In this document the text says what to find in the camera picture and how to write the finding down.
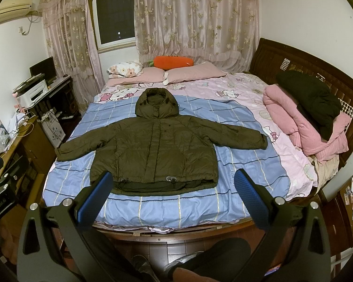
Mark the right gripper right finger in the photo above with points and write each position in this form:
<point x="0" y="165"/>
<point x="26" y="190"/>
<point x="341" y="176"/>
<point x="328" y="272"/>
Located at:
<point x="308" y="257"/>

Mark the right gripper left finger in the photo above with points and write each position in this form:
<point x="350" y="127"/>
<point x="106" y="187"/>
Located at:
<point x="39" y="257"/>

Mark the dark olive hooded puffer jacket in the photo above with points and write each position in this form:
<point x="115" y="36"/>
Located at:
<point x="159" y="152"/>

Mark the person's dark trouser leg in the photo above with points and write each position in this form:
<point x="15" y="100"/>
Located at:
<point x="222" y="262"/>

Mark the blue plaid bed sheet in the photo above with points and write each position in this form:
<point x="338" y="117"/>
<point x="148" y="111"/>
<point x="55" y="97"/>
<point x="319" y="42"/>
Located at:
<point x="218" y="204"/>

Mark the brown wooden side cabinet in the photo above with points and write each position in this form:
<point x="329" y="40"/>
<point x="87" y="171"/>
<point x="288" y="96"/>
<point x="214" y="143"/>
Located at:
<point x="32" y="150"/>

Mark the folded pink quilt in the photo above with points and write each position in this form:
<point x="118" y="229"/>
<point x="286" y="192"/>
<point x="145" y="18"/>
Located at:
<point x="282" y="108"/>

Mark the dark wooden desk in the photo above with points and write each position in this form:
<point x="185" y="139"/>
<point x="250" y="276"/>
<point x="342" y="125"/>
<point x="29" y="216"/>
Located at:
<point x="57" y="111"/>

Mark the black garment on quilt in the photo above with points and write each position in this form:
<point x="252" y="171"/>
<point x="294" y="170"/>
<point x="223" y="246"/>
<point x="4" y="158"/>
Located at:
<point x="315" y="101"/>

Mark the white printer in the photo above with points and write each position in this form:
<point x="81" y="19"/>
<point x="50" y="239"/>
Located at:
<point x="30" y="91"/>

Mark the pink cartoon print bed sheet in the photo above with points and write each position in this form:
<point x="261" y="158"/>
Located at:
<point x="247" y="90"/>

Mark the black computer monitor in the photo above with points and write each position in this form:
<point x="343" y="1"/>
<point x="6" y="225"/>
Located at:
<point x="45" y="67"/>

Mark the floral white pillow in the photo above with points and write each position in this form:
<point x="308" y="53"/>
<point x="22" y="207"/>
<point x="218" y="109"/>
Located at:
<point x="125" y="70"/>

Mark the left pink pillow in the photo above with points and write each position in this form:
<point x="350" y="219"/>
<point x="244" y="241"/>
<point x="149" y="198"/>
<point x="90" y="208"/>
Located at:
<point x="148" y="75"/>

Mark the pink pillow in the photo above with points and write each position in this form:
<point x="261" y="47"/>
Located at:
<point x="148" y="75"/>
<point x="186" y="74"/>

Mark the dark wooden headboard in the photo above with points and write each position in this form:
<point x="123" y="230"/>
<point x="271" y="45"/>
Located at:
<point x="272" y="57"/>

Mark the right pink pillow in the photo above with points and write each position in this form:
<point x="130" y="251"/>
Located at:
<point x="186" y="74"/>

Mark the orange carrot plush pillow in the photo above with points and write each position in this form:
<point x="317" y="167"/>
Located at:
<point x="170" y="62"/>

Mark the right lace floral curtain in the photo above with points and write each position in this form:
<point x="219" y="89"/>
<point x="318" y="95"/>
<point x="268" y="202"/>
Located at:
<point x="222" y="32"/>

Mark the lace floral curtain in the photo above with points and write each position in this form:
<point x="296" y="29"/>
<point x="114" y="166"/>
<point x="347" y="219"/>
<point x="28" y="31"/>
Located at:
<point x="70" y="40"/>
<point x="222" y="32"/>

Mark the left lace floral curtain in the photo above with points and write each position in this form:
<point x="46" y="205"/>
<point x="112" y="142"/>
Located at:
<point x="70" y="40"/>

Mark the dark window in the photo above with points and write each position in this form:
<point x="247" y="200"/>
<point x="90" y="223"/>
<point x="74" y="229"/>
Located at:
<point x="114" y="23"/>

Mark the wooden bed frame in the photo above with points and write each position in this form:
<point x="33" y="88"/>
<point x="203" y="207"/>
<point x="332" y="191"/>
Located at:
<point x="162" y="249"/>

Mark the white wall air conditioner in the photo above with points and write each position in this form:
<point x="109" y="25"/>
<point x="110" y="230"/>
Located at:
<point x="14" y="9"/>

